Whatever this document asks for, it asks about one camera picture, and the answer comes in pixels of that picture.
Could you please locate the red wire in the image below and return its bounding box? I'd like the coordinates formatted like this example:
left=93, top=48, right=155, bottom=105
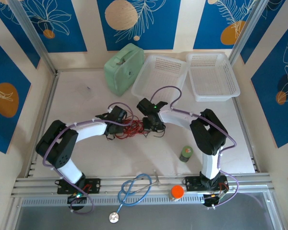
left=124, top=117, right=148, bottom=135
left=114, top=130, right=146, bottom=142
left=129, top=121, right=149, bottom=138

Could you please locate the small green bottle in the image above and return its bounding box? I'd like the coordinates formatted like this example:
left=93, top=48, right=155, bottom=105
left=179, top=145, right=194, bottom=162

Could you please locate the white perforated plastic basket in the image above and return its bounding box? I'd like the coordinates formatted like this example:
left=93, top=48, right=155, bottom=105
left=186, top=52, right=240, bottom=103
left=131, top=54, right=188, bottom=101

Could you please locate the mint green zip case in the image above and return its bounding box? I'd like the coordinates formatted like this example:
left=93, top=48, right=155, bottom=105
left=103, top=43, right=145, bottom=97

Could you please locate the orange-lidded jar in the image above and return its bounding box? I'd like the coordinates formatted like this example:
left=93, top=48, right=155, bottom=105
left=169, top=184, right=185, bottom=202

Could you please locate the blue stethoscope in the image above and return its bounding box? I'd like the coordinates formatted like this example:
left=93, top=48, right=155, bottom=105
left=108, top=170, right=163, bottom=224

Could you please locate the grey metal sheet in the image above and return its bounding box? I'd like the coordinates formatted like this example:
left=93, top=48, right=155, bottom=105
left=4, top=205, right=286, bottom=230

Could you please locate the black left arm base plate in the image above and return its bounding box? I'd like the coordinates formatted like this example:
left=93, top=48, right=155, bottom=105
left=56, top=177, right=102, bottom=195

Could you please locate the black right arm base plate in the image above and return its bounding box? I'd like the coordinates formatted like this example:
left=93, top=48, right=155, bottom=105
left=184, top=175, right=229, bottom=192

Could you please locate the aluminium side rail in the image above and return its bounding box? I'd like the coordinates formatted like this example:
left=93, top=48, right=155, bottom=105
left=25, top=70, right=60, bottom=178
left=231, top=97, right=262, bottom=173

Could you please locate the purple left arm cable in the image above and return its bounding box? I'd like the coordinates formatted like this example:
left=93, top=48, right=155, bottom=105
left=42, top=102, right=135, bottom=214

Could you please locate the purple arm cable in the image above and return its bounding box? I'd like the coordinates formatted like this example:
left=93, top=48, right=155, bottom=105
left=42, top=102, right=135, bottom=214
left=149, top=85, right=240, bottom=209

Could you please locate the long aluminium base rail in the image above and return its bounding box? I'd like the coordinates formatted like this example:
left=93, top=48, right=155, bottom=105
left=11, top=172, right=272, bottom=198

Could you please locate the grey slotted cable duct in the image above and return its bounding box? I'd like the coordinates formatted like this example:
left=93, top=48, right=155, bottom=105
left=19, top=193, right=271, bottom=207

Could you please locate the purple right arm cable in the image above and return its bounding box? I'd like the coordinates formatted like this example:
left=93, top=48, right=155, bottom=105
left=149, top=85, right=240, bottom=209

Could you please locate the aluminium frame post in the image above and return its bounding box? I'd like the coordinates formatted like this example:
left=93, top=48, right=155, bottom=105
left=228, top=0, right=268, bottom=67
left=7, top=0, right=58, bottom=75

